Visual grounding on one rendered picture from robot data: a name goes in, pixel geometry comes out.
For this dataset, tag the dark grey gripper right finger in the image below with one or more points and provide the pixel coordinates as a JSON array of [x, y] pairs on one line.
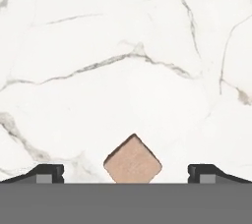
[[202, 171]]

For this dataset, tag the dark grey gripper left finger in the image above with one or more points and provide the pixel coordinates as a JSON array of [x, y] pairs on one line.
[[49, 171]]

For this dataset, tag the light brown sugar cube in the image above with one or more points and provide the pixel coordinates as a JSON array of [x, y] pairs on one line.
[[132, 161]]

